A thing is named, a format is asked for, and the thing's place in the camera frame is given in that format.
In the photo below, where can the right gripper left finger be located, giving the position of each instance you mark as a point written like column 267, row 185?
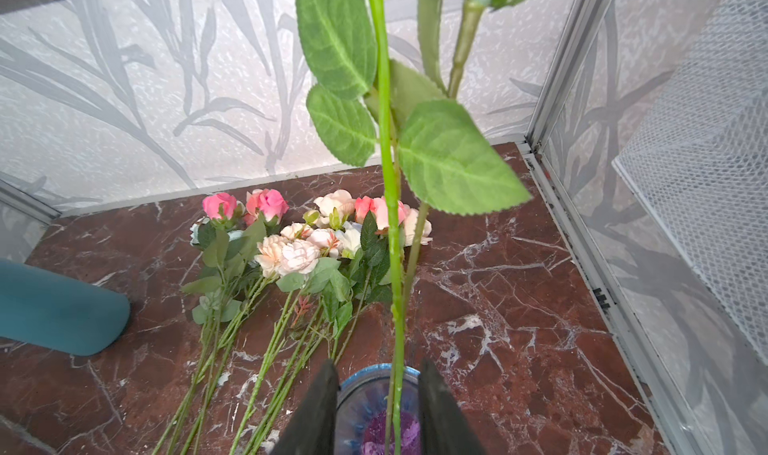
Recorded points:
column 311, row 430

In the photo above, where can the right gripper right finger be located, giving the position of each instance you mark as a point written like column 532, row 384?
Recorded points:
column 443, row 427

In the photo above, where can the blue purple glass vase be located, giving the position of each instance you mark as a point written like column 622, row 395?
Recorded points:
column 361, row 412

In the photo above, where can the cream peach flower stem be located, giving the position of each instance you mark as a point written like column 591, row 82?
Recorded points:
column 318, row 265

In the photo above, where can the white rose stem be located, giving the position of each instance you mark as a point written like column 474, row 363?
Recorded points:
column 433, row 156

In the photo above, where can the teal ceramic vase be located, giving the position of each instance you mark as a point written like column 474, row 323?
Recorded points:
column 52, row 311

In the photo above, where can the pink white rose bunch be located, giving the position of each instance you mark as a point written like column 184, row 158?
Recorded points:
column 384, row 215

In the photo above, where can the white wire mesh basket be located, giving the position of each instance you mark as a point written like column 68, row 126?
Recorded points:
column 698, row 163

